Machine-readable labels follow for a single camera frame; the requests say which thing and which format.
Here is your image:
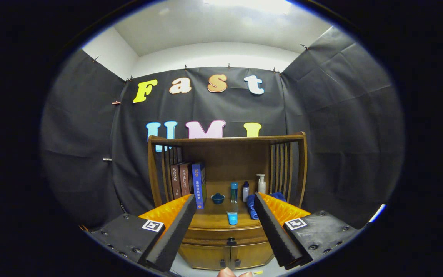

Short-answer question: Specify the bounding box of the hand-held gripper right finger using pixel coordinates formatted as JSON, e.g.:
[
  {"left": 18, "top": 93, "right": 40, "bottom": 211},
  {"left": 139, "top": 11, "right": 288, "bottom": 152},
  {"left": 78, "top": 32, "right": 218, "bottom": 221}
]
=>
[{"left": 253, "top": 192, "right": 360, "bottom": 270}]

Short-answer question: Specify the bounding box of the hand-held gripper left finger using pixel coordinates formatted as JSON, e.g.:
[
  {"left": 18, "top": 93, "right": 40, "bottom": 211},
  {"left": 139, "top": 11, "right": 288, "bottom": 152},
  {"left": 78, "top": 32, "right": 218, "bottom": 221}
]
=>
[{"left": 90, "top": 194, "right": 197, "bottom": 272}]

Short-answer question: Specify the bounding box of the wooden drawer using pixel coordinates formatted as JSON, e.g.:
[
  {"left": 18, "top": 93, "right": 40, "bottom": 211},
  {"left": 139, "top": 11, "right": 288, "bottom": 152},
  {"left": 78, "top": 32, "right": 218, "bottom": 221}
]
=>
[{"left": 183, "top": 227, "right": 270, "bottom": 246}]

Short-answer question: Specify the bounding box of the wooden cabinet door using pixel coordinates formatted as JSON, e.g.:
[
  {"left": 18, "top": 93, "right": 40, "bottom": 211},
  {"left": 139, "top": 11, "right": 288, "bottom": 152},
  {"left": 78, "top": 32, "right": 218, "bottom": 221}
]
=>
[
  {"left": 229, "top": 242, "right": 275, "bottom": 269},
  {"left": 178, "top": 243, "right": 231, "bottom": 270}
]

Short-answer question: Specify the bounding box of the wooden countertop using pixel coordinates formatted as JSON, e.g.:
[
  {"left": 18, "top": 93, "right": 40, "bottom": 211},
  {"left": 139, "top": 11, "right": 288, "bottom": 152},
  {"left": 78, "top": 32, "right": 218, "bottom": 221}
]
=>
[{"left": 158, "top": 192, "right": 272, "bottom": 230}]

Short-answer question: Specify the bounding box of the wooden cabinet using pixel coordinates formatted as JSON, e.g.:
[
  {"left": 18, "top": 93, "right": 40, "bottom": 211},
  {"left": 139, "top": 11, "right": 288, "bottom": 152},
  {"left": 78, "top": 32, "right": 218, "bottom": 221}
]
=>
[{"left": 147, "top": 132, "right": 308, "bottom": 270}]

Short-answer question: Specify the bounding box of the blue towel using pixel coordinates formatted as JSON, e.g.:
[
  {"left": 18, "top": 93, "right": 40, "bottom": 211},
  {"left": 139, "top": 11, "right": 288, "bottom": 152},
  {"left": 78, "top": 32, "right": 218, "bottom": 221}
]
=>
[{"left": 246, "top": 192, "right": 287, "bottom": 220}]

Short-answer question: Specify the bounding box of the dark brown book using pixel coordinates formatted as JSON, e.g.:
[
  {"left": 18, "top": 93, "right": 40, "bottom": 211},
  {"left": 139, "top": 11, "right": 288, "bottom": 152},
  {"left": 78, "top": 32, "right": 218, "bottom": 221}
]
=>
[{"left": 170, "top": 163, "right": 183, "bottom": 200}]

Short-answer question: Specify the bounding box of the blue book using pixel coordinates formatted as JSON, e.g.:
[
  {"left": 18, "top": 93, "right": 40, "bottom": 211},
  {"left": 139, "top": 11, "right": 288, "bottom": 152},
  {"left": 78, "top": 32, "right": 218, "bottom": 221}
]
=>
[{"left": 192, "top": 163, "right": 207, "bottom": 210}]

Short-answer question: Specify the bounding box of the reddish brown book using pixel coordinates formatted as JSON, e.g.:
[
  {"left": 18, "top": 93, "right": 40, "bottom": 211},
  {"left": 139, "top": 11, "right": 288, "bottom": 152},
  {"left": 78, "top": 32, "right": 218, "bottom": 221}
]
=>
[{"left": 179, "top": 162, "right": 192, "bottom": 197}]

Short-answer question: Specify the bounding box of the black backdrop cloth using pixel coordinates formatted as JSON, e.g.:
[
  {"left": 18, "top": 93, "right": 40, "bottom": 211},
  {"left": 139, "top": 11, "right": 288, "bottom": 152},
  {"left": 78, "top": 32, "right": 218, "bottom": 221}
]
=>
[{"left": 40, "top": 26, "right": 405, "bottom": 229}]

